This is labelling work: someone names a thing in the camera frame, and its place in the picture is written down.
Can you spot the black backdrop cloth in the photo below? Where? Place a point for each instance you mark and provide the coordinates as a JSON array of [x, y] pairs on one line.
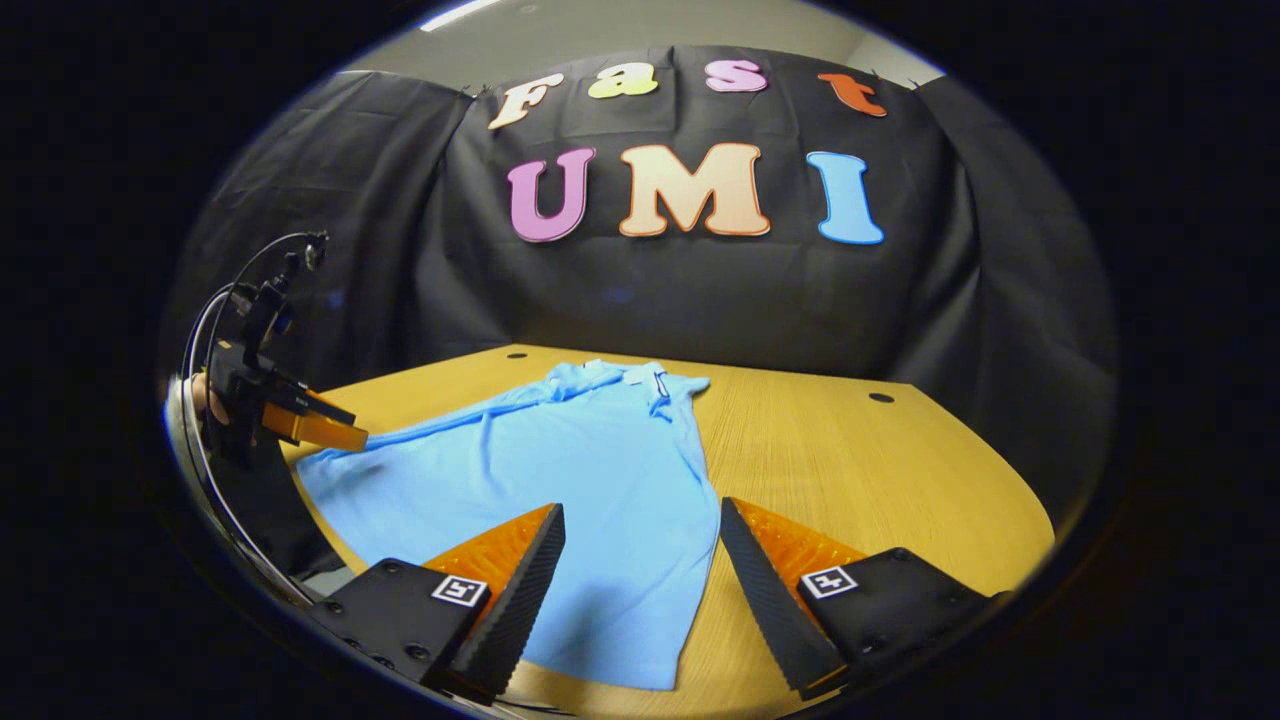
[[700, 300]]

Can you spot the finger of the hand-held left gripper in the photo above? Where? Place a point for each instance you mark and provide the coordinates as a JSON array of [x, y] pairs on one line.
[[320, 432], [300, 400]]

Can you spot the ceiling light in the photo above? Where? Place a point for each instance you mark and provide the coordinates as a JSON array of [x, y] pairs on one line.
[[460, 12]]

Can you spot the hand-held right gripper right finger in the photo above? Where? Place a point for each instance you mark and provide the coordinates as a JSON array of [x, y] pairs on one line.
[[765, 595]]

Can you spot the light blue T-shirt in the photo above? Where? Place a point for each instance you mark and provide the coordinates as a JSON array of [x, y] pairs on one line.
[[580, 480]]

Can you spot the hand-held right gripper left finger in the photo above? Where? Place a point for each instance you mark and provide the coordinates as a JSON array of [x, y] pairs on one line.
[[525, 590]]

